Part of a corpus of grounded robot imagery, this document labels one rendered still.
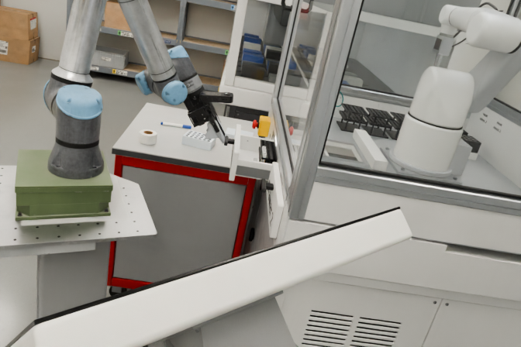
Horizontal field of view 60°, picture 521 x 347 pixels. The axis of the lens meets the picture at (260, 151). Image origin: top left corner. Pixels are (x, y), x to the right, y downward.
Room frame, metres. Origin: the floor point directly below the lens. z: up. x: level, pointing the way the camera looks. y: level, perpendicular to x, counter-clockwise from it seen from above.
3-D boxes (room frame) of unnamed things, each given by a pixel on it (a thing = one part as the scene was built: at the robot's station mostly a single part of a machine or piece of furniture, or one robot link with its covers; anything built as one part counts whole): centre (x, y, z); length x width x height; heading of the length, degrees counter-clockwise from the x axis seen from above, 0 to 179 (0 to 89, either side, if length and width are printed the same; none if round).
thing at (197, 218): (1.90, 0.30, 0.38); 0.62 x 0.58 x 0.76; 6
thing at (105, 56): (5.16, 1.96, 0.22); 0.40 x 0.30 x 0.17; 99
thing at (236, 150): (1.51, 0.09, 0.87); 0.29 x 0.02 x 0.11; 6
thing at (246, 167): (1.53, -0.12, 0.86); 0.40 x 0.26 x 0.06; 96
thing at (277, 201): (1.21, -0.07, 0.87); 0.29 x 0.02 x 0.11; 6
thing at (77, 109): (1.17, 0.52, 1.03); 0.13 x 0.12 x 0.14; 39
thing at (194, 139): (1.78, 0.27, 0.78); 0.12 x 0.08 x 0.04; 84
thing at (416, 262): (1.53, -0.52, 0.87); 1.02 x 0.95 x 0.14; 6
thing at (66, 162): (1.16, 0.52, 0.91); 0.15 x 0.15 x 0.10
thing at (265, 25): (3.26, -0.21, 1.13); 1.78 x 1.14 x 0.45; 6
